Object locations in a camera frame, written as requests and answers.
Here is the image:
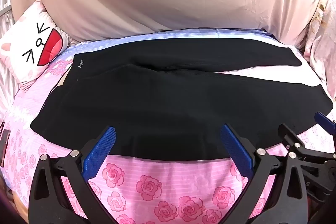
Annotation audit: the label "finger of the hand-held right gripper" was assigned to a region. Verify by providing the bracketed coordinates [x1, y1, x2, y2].
[278, 123, 336, 161]
[314, 112, 336, 136]

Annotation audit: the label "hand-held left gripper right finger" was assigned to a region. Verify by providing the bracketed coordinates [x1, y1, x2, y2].
[220, 123, 313, 224]

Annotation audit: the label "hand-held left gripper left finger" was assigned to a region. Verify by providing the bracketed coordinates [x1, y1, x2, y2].
[28, 126, 117, 224]

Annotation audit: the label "black pants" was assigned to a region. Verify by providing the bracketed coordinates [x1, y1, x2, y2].
[30, 39, 332, 161]

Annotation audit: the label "pink rose print bedsheet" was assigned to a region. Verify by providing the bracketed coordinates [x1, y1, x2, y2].
[0, 27, 336, 224]

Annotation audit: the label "dark rectangular object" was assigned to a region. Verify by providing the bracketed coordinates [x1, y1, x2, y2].
[0, 122, 11, 168]

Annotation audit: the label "cream floral cloth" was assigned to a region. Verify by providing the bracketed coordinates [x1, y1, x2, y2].
[302, 0, 336, 98]

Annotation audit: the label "white cat face pillow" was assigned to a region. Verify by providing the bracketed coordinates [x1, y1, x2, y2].
[0, 0, 72, 85]

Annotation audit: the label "grey metal rail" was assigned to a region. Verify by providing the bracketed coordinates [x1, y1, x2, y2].
[0, 4, 13, 17]

